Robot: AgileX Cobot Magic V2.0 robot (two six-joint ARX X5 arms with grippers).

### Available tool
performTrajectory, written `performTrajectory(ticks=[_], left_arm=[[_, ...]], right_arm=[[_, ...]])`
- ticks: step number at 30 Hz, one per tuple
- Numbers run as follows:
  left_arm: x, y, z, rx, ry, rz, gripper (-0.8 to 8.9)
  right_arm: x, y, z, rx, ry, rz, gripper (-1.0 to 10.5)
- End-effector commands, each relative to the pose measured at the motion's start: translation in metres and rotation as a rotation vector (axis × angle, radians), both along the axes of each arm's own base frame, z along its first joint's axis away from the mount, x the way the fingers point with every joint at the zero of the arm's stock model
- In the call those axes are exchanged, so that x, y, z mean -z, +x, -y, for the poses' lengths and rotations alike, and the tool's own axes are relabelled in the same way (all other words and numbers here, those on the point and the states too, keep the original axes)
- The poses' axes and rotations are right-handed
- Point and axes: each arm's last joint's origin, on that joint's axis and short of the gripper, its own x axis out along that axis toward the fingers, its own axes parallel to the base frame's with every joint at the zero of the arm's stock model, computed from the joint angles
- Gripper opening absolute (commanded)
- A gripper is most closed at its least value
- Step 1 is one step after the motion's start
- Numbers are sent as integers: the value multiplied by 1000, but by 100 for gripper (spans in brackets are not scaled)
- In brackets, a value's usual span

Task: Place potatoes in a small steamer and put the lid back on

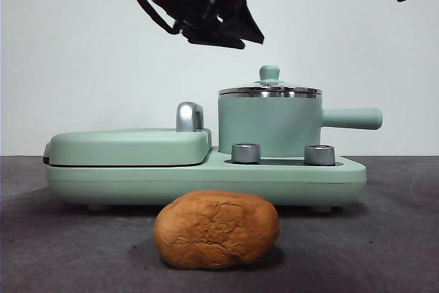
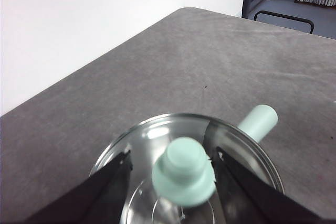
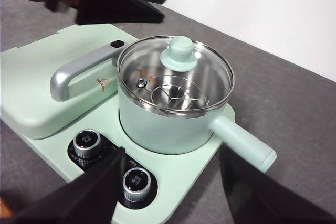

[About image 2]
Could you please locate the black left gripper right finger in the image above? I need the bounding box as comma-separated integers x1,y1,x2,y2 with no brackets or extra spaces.
209,146,330,224

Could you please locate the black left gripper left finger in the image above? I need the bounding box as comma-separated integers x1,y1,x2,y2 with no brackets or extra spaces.
25,150,133,224

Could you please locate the mint green pot with handle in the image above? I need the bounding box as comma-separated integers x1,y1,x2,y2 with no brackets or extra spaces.
237,104,279,144

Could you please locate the black metal tube frame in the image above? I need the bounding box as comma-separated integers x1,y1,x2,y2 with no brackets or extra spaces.
253,10,315,35

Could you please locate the glass lid with mint knob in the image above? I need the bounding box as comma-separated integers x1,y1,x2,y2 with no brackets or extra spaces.
88,112,286,224

